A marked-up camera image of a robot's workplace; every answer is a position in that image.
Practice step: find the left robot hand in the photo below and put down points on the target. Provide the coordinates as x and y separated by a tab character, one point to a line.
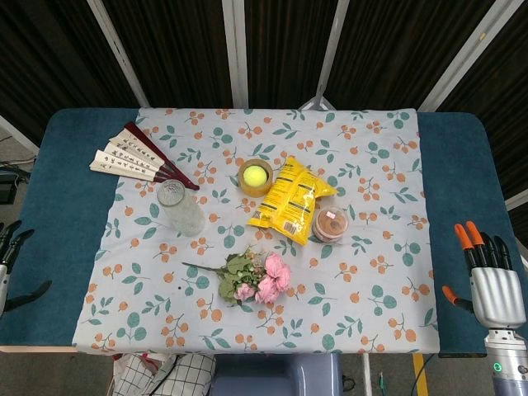
3	284

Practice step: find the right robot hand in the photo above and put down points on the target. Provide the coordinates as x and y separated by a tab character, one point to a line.
495	293

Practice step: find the pink flower bouquet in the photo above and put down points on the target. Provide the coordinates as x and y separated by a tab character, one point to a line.
272	276

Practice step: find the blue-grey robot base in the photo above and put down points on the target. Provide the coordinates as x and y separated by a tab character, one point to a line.
276	375

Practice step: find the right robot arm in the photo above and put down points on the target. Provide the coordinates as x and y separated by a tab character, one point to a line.
509	367

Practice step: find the clear glass jar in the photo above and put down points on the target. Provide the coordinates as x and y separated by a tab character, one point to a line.
183	214

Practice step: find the teal table cover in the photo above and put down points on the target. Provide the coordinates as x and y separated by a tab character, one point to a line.
70	231

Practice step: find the black device box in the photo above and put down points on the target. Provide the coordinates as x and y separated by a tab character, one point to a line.
6	187

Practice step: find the clear plastic food container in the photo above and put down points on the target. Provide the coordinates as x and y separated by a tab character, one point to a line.
330	224

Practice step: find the folding paper fan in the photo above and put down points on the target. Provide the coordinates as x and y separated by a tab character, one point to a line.
132	158

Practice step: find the white checked cloth bag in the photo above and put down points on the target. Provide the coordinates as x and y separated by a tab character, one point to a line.
185	375

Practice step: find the floral print tablecloth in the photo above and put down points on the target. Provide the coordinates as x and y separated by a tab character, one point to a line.
288	313

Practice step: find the yellow snack bag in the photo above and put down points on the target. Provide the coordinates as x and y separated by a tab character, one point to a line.
288	198

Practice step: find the yellow tennis ball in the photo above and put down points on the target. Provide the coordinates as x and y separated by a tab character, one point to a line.
254	175

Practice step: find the white metal frame beam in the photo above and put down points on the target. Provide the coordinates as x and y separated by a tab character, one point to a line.
117	49
330	49
517	201
18	134
236	49
466	53

